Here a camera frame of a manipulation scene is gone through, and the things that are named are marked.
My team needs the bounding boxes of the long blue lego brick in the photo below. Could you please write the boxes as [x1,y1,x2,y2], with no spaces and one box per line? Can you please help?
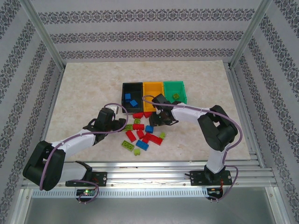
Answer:
[135,140,150,152]

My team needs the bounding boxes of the green plastic bin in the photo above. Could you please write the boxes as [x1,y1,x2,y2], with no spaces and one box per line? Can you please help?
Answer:
[163,80,189,105]

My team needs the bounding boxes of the long red lego brick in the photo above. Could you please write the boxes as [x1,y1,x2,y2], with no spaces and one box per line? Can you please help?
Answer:
[149,134,164,146]

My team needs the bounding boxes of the yellow plastic bin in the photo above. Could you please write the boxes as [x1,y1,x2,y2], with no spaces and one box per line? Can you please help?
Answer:
[142,81,165,112]

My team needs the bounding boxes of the black plastic bin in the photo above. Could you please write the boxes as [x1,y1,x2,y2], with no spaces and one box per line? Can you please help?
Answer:
[121,81,144,112]

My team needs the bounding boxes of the circuit board with green light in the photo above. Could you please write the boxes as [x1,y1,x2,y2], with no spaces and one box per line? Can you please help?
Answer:
[77,189,98,196]

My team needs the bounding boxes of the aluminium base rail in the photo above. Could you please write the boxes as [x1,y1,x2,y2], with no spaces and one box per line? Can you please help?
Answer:
[21,161,278,187]

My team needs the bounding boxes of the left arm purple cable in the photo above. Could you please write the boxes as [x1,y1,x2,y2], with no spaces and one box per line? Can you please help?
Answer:
[39,102,129,206]

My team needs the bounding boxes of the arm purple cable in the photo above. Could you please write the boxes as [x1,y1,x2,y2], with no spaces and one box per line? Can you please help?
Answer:
[39,102,129,206]
[142,95,243,204]

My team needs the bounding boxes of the slotted grey cable tray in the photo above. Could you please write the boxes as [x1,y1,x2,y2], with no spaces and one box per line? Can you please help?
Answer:
[31,188,210,198]

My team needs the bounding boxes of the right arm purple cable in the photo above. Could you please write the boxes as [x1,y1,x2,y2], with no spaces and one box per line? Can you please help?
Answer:
[142,95,243,204]

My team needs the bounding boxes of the aluminium side rail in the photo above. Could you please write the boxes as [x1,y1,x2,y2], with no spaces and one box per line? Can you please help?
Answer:
[225,63,267,168]

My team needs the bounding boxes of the aluminium frame post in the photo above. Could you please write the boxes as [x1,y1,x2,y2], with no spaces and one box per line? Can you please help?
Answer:
[20,0,66,70]
[228,0,274,70]

